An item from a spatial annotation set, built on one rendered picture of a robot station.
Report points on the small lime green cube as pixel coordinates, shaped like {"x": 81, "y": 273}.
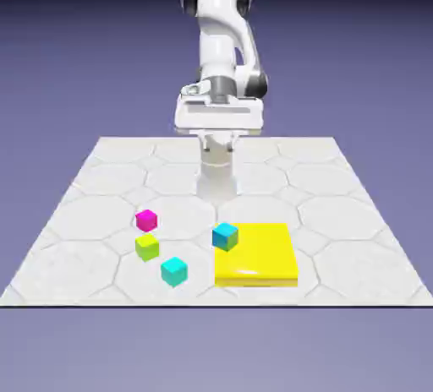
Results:
{"x": 146, "y": 247}

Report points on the small blue cube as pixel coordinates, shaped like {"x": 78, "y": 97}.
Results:
{"x": 224, "y": 237}

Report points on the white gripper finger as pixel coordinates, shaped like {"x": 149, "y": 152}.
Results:
{"x": 205, "y": 143}
{"x": 231, "y": 142}

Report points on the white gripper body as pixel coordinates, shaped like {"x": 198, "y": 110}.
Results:
{"x": 219, "y": 120}

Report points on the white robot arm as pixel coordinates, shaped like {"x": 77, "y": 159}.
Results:
{"x": 216, "y": 20}

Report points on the small cyan cube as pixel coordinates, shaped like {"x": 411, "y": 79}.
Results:
{"x": 174, "y": 271}

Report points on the large yellow box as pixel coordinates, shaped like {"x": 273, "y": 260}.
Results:
{"x": 264, "y": 253}

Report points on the small magenta cube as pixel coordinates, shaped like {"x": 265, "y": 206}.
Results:
{"x": 146, "y": 220}

